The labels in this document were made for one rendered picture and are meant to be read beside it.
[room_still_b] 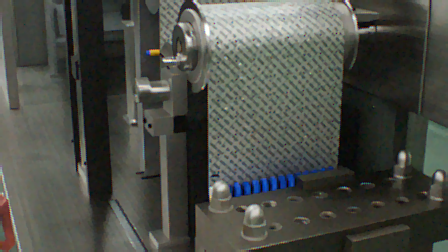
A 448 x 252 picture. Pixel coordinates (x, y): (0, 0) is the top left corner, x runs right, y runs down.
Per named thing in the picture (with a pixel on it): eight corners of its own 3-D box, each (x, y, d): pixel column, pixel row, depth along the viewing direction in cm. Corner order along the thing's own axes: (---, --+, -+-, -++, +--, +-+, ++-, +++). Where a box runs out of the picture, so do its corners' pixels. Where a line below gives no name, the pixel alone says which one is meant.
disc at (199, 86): (176, 81, 112) (175, -7, 107) (179, 80, 112) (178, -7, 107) (208, 104, 99) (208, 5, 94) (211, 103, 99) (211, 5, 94)
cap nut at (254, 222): (236, 231, 91) (236, 202, 90) (260, 226, 93) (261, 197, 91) (247, 243, 88) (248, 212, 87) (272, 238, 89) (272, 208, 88)
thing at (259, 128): (208, 195, 105) (207, 82, 99) (335, 172, 114) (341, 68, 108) (209, 196, 105) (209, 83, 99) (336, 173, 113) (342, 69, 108)
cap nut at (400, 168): (386, 172, 111) (388, 147, 110) (403, 169, 113) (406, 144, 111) (399, 180, 108) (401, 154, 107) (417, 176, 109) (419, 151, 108)
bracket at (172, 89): (146, 237, 117) (139, 69, 107) (181, 231, 119) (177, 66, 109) (155, 250, 112) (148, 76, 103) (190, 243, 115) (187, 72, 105)
